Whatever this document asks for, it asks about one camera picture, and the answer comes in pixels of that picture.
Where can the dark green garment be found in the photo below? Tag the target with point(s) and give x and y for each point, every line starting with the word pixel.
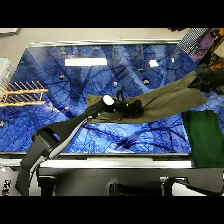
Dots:
pixel 205 140

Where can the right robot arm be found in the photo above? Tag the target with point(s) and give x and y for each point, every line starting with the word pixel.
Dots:
pixel 208 77

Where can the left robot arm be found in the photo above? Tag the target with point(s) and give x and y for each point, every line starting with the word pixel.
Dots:
pixel 66 128

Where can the olive green trousers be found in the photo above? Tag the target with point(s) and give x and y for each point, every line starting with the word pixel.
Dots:
pixel 166 100

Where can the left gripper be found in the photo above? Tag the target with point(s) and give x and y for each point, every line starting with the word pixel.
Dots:
pixel 135 108

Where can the heap of clothes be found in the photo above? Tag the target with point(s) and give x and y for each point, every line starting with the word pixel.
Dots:
pixel 213 43

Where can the silver frame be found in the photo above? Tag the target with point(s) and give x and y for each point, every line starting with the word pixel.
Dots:
pixel 116 164

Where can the checked shirt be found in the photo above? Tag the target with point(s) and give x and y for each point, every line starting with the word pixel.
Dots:
pixel 194 40

